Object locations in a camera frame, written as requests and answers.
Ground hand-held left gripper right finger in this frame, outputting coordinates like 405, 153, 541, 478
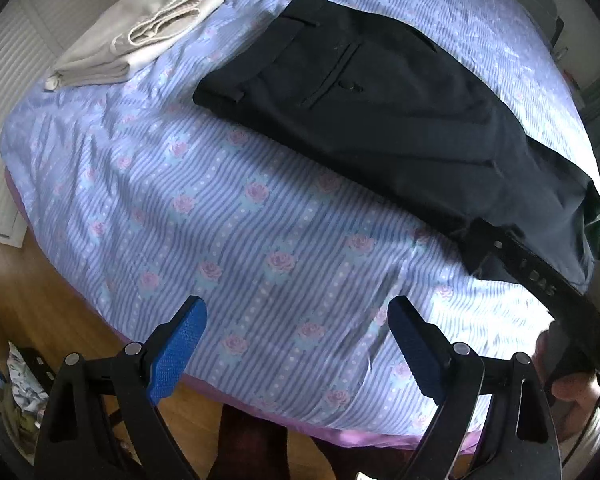
387, 296, 561, 480

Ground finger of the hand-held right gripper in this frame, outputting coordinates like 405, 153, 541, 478
462, 217, 520, 281

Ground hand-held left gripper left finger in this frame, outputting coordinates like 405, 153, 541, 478
32, 296, 208, 480

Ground black pants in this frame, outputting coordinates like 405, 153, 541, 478
192, 0, 600, 281

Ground person's right forearm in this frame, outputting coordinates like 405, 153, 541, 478
555, 407, 600, 468

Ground beige folded pants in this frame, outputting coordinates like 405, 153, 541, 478
44, 0, 226, 92

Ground person's right hand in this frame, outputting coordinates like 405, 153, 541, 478
535, 327, 600, 426

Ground purple fitted sheet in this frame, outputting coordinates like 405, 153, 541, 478
4, 167, 483, 450

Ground person's dark red trousers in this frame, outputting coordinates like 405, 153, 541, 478
215, 404, 413, 480

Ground blue floral striped bed cover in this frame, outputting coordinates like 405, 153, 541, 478
0, 0, 600, 448

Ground white wardrobe door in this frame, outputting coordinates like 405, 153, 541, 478
0, 0, 81, 248

